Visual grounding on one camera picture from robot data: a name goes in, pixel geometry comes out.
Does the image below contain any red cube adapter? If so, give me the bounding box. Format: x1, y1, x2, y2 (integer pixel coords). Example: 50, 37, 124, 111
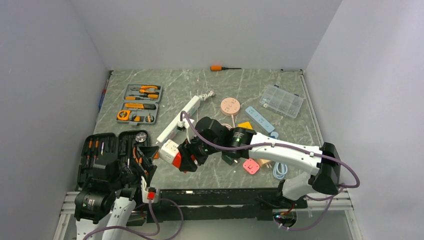
172, 152, 182, 169

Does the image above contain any green cube adapter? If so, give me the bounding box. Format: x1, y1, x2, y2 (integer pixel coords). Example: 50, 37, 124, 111
221, 153, 239, 166

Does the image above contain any pink round socket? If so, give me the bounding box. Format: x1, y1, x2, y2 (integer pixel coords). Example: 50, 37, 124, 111
220, 97, 241, 117

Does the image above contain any orange handled screwdriver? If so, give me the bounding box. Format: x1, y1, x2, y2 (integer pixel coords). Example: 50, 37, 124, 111
210, 65, 242, 72

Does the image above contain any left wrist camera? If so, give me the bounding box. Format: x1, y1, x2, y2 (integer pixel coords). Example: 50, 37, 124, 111
140, 176, 160, 204

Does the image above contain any small pink plug adapter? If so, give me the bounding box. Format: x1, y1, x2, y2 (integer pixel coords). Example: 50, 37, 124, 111
242, 158, 260, 175

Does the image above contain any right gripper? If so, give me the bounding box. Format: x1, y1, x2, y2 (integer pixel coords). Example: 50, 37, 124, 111
178, 129, 223, 172

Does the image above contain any yellow cube adapter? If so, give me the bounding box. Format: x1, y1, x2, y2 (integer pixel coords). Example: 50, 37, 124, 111
237, 121, 253, 130

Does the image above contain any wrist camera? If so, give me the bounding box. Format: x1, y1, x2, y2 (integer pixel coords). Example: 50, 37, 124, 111
176, 118, 195, 143
140, 176, 160, 204

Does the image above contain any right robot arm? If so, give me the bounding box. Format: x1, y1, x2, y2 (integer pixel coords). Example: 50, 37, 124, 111
175, 111, 340, 208

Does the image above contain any white power strip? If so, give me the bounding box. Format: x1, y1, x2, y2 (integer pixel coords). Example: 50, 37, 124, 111
155, 95, 201, 147

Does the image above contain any blue red pen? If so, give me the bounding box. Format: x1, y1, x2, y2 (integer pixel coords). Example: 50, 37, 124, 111
98, 79, 109, 110

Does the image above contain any grey tool tray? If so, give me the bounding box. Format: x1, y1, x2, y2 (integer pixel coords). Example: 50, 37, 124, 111
115, 83, 164, 126

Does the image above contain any white cube adapter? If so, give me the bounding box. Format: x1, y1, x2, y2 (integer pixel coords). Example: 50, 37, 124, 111
159, 139, 179, 164

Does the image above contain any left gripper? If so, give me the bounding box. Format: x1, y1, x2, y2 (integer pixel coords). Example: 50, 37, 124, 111
109, 145, 159, 191

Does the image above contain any clear plastic screw box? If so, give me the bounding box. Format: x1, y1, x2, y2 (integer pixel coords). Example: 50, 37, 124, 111
259, 85, 304, 119

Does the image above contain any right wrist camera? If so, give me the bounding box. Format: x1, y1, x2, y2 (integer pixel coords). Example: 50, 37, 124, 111
176, 118, 195, 143

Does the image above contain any tan cube adapter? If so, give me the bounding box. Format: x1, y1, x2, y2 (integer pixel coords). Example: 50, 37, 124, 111
257, 159, 272, 168

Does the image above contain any light blue cable with plug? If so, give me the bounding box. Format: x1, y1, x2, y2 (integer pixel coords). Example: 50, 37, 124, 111
268, 131, 288, 181

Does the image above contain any light blue power strip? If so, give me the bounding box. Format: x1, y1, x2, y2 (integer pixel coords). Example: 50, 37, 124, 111
245, 106, 275, 134

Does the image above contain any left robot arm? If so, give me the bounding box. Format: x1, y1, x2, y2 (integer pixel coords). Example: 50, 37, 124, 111
74, 146, 160, 240

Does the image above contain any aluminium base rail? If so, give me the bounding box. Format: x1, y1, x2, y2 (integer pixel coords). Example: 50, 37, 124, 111
53, 187, 364, 240

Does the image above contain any black tool case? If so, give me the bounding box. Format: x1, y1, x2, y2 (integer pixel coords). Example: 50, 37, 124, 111
76, 130, 154, 190

